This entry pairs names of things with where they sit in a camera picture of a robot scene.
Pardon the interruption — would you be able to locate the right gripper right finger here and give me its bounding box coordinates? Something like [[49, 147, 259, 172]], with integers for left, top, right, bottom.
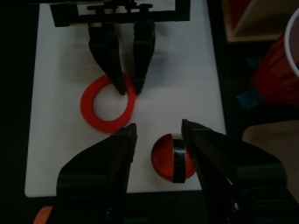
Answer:
[[181, 118, 299, 224]]

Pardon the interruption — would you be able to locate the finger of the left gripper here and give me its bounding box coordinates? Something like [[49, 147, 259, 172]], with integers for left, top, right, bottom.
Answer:
[[89, 22, 129, 96], [134, 20, 157, 96]]

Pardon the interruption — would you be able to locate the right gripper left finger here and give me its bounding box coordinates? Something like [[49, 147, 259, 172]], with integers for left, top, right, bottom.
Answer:
[[46, 122, 139, 224]]

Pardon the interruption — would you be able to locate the round cutter with arched handle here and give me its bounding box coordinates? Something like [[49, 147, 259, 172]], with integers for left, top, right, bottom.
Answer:
[[151, 133, 199, 185]]

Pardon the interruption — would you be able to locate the red dough ring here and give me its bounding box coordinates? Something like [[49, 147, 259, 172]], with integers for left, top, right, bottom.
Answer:
[[79, 73, 138, 134]]

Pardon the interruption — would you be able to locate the wooden drawer box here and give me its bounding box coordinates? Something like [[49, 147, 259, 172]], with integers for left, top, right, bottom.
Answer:
[[221, 0, 299, 44]]

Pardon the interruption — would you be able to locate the white cutting board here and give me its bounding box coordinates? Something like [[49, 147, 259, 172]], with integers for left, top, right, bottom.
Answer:
[[23, 0, 229, 199]]

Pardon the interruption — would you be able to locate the wooden cutting board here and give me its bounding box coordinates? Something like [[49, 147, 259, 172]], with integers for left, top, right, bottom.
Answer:
[[242, 119, 299, 203]]

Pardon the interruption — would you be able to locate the orange toy piece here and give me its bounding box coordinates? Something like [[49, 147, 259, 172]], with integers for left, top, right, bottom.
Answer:
[[33, 205, 57, 224]]

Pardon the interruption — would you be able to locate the blue tape strip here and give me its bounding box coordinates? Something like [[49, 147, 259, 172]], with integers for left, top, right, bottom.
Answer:
[[237, 87, 267, 111]]

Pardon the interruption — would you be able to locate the red plastic cup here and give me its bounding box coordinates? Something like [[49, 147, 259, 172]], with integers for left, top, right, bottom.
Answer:
[[249, 8, 299, 109]]

